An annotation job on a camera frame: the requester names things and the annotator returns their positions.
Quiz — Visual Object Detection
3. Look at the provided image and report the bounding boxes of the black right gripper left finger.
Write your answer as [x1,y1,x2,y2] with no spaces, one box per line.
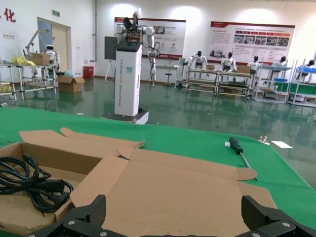
[26,194,114,237]

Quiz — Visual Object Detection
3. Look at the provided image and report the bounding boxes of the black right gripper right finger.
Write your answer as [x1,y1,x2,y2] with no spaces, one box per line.
[237,196,316,237]

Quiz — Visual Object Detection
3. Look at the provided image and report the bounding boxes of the black power cable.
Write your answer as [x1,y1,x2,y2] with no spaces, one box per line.
[0,153,75,214]

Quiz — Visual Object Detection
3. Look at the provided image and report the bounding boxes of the open cardboard box torn rim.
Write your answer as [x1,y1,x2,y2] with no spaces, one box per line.
[0,127,146,235]

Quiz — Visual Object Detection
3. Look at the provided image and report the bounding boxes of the large open cardboard box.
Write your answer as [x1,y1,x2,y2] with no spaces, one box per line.
[56,75,86,93]

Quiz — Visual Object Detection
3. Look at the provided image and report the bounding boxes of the brown cardboard box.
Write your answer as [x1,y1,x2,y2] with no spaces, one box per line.
[29,52,52,66]

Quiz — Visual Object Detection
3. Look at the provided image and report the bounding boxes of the white rectangular sheet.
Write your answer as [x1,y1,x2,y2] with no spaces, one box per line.
[271,140,294,149]

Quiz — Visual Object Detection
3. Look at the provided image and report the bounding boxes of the green tablecloth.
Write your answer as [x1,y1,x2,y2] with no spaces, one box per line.
[0,107,316,237]

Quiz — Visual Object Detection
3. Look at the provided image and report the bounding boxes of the white tower robot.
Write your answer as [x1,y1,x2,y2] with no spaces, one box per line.
[101,8,161,124]

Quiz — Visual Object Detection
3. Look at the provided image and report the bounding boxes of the tall metal pipe rack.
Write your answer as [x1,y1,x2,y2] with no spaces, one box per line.
[253,59,295,103]
[287,60,316,107]

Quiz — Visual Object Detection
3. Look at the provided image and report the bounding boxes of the red bin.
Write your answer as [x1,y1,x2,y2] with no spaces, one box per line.
[82,65,95,79]

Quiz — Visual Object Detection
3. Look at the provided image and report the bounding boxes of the low metal pipe rack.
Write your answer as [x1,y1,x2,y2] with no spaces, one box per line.
[185,68,220,96]
[217,70,253,97]

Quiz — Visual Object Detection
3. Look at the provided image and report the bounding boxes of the white pipe rack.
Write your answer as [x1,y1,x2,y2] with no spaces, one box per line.
[0,61,59,101]

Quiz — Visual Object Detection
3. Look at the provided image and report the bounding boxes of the black round stool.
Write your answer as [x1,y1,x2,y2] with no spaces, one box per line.
[164,69,174,87]

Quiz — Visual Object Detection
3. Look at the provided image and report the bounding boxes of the black display on stand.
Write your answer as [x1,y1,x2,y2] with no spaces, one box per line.
[104,36,118,81]

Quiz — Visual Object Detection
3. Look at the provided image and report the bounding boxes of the yellow bag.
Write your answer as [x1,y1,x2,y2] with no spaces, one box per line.
[12,56,37,67]

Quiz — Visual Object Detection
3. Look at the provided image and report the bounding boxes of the small white round-head robot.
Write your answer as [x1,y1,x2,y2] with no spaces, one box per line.
[43,44,61,74]

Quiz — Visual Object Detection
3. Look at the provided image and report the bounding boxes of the beige door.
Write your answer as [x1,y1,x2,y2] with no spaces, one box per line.
[37,16,72,74]

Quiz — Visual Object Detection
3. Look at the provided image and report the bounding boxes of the green handled screwdriver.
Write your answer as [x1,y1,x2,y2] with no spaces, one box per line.
[229,136,252,170]

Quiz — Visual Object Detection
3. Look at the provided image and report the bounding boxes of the wide red header wall poster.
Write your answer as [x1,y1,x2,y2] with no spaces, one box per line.
[209,21,296,64]

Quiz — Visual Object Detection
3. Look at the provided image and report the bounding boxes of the grey wall pipe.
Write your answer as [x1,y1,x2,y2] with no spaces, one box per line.
[92,0,99,63]

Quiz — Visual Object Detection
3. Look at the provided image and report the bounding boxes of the wall poster with robot photo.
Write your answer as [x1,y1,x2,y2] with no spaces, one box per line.
[114,16,187,60]

